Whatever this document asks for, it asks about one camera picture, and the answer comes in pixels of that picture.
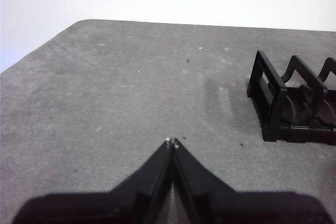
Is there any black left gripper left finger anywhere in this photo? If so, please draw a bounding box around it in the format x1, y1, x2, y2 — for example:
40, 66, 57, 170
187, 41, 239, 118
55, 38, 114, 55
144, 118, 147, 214
10, 137, 175, 224

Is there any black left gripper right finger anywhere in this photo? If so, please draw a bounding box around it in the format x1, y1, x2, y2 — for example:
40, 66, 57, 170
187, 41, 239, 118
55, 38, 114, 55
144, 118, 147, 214
172, 137, 329, 224

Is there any black plate rack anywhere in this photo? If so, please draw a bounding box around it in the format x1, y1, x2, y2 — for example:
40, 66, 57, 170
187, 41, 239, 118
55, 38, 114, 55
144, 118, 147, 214
246, 50, 336, 146

